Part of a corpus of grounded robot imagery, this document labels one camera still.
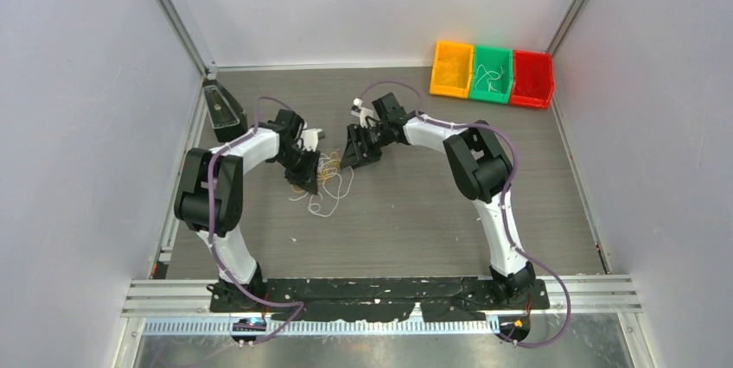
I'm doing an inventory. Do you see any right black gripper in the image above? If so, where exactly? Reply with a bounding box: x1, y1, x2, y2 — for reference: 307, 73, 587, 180
341, 123, 392, 170

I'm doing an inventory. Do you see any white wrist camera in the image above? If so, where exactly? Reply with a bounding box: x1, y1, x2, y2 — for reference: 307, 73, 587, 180
300, 128, 325, 152
350, 98, 379, 128

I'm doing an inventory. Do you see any red plastic bin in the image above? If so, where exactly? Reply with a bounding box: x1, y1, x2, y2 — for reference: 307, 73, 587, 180
508, 50, 555, 110

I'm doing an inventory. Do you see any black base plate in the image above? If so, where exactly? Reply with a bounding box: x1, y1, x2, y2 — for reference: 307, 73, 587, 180
207, 276, 550, 322

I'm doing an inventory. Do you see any green plastic bin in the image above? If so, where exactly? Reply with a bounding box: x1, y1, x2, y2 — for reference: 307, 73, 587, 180
468, 45, 514, 105

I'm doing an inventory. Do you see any aluminium frame rail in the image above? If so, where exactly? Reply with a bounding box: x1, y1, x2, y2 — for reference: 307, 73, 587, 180
121, 275, 642, 318

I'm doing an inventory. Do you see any yellow plastic bin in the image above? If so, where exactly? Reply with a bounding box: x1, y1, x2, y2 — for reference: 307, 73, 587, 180
429, 41, 475, 99

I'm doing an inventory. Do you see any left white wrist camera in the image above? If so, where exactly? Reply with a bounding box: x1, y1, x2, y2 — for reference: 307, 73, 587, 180
300, 128, 325, 152

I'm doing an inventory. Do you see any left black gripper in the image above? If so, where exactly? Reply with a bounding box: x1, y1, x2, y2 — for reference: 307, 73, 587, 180
273, 146, 320, 194

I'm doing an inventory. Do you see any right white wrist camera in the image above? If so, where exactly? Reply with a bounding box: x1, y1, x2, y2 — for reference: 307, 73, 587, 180
350, 98, 379, 128

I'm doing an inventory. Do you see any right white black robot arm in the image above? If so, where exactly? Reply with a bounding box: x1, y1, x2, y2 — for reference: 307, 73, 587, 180
341, 93, 536, 308

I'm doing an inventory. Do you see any black wedge stand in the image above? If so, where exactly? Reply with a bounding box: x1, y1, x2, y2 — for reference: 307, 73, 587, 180
201, 79, 249, 143

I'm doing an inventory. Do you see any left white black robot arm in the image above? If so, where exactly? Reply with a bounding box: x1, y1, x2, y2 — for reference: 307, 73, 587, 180
174, 109, 325, 311

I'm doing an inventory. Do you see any yellow wire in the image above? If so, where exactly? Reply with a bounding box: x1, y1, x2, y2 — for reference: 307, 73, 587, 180
289, 150, 345, 195
437, 53, 471, 89

